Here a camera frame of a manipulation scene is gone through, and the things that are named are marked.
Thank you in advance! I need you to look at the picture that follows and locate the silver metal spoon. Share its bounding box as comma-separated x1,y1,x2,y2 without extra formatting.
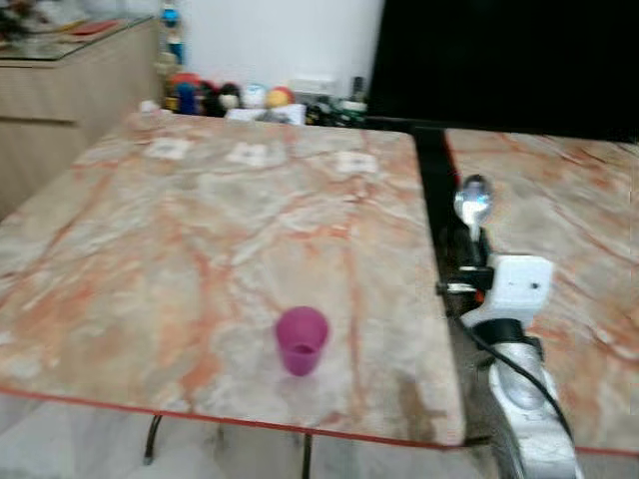
454,175,495,266

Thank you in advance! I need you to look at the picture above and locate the purple plastic cup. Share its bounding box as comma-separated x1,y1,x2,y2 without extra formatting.
275,305,331,378

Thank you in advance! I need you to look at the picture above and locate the black tv screen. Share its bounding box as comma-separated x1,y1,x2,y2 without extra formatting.
364,0,639,143

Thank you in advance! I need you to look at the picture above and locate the dark small bottle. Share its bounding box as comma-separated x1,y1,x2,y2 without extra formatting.
347,76,367,113

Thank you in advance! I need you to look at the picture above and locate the black metal table leg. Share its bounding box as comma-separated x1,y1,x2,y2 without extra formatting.
300,434,314,479
143,414,164,466

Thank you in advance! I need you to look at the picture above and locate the yellow and orange toy ball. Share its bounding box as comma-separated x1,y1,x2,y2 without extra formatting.
267,86,297,110

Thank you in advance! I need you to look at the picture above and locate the white round toy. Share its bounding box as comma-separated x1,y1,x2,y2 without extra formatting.
242,84,268,110

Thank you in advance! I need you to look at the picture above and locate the red and blue toy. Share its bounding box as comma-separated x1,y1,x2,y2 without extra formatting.
166,72,205,115

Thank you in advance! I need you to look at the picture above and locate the blue figurine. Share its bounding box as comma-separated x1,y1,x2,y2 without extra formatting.
160,2,187,63

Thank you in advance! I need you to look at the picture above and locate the light wooden cabinet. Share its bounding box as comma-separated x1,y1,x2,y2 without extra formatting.
0,15,163,216

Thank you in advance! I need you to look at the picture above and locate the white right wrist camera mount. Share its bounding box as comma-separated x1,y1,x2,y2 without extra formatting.
461,254,555,328

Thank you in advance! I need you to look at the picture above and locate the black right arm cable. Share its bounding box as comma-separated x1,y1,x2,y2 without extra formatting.
451,314,578,445

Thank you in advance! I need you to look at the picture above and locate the white wall socket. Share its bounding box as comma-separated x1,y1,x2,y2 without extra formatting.
292,74,336,95

